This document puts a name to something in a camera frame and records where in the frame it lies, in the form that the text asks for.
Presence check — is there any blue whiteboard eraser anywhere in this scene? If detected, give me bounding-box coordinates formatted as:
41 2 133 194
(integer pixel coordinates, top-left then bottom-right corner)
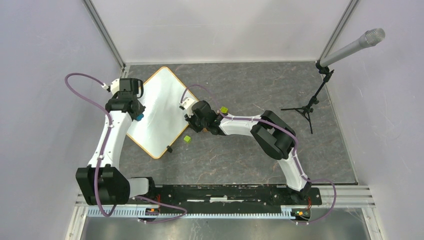
135 114 144 121

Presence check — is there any white whiteboard orange frame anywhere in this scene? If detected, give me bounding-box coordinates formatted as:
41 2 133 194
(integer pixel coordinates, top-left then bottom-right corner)
127 66 189 159

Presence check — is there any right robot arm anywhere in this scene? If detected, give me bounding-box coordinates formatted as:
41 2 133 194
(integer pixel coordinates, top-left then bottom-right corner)
179 97 311 204

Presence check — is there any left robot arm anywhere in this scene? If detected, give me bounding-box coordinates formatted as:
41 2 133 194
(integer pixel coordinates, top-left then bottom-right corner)
75 78 157 206

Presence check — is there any red lego toy car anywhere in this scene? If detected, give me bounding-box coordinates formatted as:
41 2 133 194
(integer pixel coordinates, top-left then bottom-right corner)
219 106 228 115

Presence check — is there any small green cube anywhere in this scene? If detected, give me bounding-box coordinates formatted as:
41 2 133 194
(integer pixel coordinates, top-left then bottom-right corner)
183 135 192 143

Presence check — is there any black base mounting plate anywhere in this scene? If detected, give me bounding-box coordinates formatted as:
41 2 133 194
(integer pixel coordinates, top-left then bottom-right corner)
144 184 323 214

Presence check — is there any black microphone tripod stand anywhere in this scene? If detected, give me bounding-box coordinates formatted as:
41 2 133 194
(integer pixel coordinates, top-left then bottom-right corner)
280 62 334 134

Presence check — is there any grey microphone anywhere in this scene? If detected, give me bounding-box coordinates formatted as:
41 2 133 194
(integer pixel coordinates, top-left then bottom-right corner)
315 28 386 69

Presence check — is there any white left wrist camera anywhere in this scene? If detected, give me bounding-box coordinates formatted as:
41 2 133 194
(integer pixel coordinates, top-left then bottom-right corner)
101 78 121 95

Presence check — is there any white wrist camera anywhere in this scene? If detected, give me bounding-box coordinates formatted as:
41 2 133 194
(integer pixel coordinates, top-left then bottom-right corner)
101 78 121 95
179 97 198 115

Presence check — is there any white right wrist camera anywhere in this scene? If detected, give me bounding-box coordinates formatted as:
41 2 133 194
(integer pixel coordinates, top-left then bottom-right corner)
179 97 198 115

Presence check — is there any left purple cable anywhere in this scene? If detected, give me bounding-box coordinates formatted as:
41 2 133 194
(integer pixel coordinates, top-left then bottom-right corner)
64 72 188 225

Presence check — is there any purple cable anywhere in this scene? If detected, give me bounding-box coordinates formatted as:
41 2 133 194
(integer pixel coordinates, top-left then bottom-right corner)
64 72 188 225
179 84 338 226

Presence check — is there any grey slotted cable duct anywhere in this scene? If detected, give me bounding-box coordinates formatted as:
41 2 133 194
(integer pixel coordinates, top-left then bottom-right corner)
86 205 312 220

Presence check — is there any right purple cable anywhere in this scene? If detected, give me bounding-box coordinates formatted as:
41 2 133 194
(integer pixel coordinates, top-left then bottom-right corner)
179 84 338 226

